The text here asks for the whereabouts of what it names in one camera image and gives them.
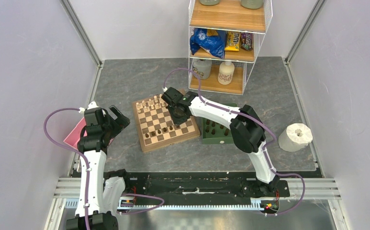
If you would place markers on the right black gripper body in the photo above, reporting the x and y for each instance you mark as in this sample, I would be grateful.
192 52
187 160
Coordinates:
177 118

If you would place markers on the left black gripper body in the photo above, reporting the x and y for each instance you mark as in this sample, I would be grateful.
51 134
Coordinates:
113 127

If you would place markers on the wooden chess board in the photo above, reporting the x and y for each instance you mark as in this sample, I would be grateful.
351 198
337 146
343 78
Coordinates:
151 114

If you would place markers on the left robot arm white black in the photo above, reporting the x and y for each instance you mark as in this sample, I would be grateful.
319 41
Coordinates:
99 197

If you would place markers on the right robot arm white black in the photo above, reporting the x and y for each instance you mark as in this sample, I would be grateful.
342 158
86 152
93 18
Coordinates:
245 126

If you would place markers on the pink box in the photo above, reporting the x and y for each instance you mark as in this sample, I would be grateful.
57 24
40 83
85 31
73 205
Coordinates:
73 136

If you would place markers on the green tray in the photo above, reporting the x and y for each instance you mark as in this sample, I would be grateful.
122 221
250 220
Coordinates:
215 133

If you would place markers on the clear patterned jug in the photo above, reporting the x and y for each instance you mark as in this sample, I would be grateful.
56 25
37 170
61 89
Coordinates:
202 68

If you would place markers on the cream patterned bottle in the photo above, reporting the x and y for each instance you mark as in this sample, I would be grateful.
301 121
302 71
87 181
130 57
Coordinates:
226 72

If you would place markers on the blue snack bag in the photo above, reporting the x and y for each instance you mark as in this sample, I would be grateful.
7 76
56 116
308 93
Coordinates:
211 40

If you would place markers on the yellow candy bag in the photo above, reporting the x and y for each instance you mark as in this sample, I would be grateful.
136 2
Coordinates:
232 41

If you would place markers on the brown candy bag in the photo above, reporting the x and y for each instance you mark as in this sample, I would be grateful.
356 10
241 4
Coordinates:
247 41

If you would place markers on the green glass jar left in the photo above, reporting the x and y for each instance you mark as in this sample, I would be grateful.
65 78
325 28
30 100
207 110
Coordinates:
209 2

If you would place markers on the green glass jar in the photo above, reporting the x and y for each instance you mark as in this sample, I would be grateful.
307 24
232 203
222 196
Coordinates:
252 4
209 2

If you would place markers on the white paper roll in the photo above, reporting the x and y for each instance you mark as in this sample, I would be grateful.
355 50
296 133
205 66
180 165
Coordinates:
295 137

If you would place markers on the green glass jar right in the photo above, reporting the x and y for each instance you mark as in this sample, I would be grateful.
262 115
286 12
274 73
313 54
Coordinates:
252 4

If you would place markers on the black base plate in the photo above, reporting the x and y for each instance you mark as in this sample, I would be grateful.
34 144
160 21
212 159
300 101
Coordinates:
242 184

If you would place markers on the wire shelf with wood boards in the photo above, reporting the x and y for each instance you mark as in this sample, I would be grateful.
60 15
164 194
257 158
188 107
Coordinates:
230 16

